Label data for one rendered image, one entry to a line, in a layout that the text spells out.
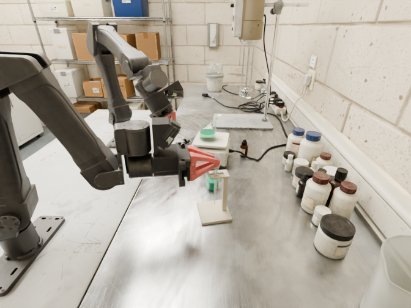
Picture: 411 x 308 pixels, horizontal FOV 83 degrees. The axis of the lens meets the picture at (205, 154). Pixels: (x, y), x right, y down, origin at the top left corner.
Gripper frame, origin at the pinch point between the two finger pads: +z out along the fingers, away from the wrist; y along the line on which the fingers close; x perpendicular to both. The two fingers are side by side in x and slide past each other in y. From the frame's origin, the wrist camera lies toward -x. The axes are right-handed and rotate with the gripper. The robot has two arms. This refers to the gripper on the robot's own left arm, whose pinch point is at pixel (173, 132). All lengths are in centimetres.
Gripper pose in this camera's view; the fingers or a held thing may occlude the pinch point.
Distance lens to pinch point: 83.3
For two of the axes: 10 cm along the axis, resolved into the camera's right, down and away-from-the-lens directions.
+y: -4.1, -1.1, 9.0
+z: 4.9, 8.1, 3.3
